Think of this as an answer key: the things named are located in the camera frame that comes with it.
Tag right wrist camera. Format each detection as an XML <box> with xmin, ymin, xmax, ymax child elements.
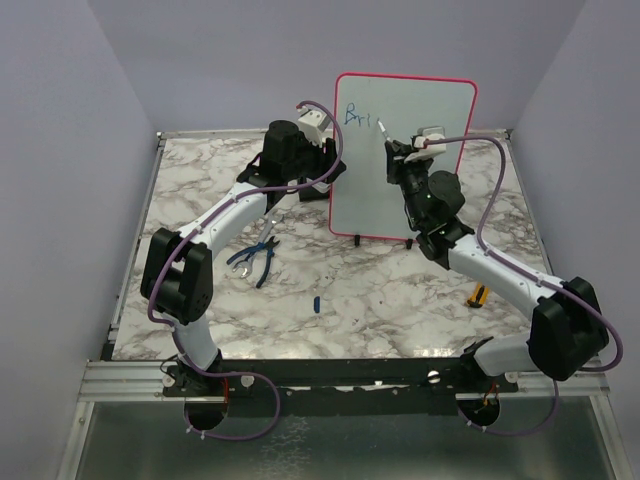
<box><xmin>405</xmin><ymin>126</ymin><xmax>446</xmax><ymax>163</ymax></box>

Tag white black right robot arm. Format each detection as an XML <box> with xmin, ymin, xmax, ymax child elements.
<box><xmin>384</xmin><ymin>135</ymin><xmax>609</xmax><ymax>391</ymax></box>

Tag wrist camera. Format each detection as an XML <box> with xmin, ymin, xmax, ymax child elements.
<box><xmin>405</xmin><ymin>126</ymin><xmax>446</xmax><ymax>163</ymax></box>
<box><xmin>296</xmin><ymin>106</ymin><xmax>331</xmax><ymax>147</ymax></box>

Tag aluminium table frame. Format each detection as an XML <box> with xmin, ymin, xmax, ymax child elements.
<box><xmin>54</xmin><ymin>127</ymin><xmax>621</xmax><ymax>480</ymax></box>

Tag blue handled pliers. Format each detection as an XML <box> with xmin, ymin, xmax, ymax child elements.
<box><xmin>226</xmin><ymin>236</ymin><xmax>279</xmax><ymax>290</ymax></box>

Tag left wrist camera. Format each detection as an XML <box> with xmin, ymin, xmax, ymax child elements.
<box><xmin>296</xmin><ymin>106</ymin><xmax>331</xmax><ymax>147</ymax></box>

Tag yellow utility knife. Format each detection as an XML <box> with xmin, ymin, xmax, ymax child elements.
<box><xmin>466</xmin><ymin>283</ymin><xmax>490</xmax><ymax>309</ymax></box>

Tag pink framed whiteboard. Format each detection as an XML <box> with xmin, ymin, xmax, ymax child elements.
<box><xmin>329</xmin><ymin>72</ymin><xmax>478</xmax><ymax>241</ymax></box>

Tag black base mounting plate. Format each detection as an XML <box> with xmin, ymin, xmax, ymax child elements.
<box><xmin>162</xmin><ymin>357</ymin><xmax>518</xmax><ymax>417</ymax></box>

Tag silver open-end wrench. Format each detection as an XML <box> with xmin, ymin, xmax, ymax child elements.
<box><xmin>227</xmin><ymin>218</ymin><xmax>279</xmax><ymax>288</ymax></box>

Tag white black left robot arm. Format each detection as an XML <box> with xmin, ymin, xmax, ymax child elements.
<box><xmin>140</xmin><ymin>111</ymin><xmax>345</xmax><ymax>395</ymax></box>

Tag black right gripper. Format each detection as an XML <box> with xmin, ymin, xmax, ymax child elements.
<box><xmin>387</xmin><ymin>139</ymin><xmax>432</xmax><ymax>227</ymax></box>

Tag blue white whiteboard marker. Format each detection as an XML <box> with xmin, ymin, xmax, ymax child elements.
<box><xmin>377</xmin><ymin>119</ymin><xmax>393</xmax><ymax>144</ymax></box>

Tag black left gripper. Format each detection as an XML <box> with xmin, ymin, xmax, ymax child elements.
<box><xmin>283</xmin><ymin>129</ymin><xmax>346</xmax><ymax>184</ymax></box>

